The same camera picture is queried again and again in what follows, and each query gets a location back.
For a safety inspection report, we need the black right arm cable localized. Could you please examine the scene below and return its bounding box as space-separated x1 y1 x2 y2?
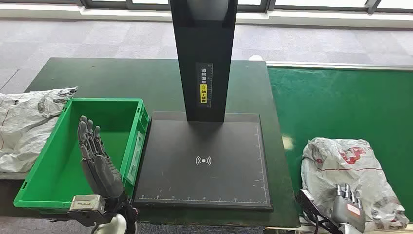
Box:
308 208 341 234

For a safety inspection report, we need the silver conveyor frame rail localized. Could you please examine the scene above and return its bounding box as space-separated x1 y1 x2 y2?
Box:
264 218 413 234
266 60 413 71

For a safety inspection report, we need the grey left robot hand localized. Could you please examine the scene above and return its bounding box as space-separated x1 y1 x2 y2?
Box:
76 115 126 199

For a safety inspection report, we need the grey parcel bag red print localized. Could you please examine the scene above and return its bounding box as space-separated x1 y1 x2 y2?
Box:
300 137 410 233

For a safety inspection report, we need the white window sill ledge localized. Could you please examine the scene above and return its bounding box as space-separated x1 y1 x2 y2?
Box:
0 3 413 30

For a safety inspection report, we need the dark green table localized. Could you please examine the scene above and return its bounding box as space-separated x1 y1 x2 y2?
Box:
0 57 300 228

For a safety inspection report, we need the dark window frame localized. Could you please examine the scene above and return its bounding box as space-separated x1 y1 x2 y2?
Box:
0 0 413 15

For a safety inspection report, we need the green conveyor belt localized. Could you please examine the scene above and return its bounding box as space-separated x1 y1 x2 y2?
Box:
267 66 413 223

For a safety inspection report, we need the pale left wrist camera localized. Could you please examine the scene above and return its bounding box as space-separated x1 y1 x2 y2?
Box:
68 194 107 215

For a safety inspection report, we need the green plastic crate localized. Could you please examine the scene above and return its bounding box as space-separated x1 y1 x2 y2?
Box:
13 97 150 214

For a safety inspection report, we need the grey crumpled parcel bag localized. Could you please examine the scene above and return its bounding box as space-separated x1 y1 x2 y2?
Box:
0 86 79 180

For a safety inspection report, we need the black inbound scanner machine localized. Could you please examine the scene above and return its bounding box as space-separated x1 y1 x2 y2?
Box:
132 0 273 212

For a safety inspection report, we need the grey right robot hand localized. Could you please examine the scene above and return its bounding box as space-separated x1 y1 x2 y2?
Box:
331 183 367 233

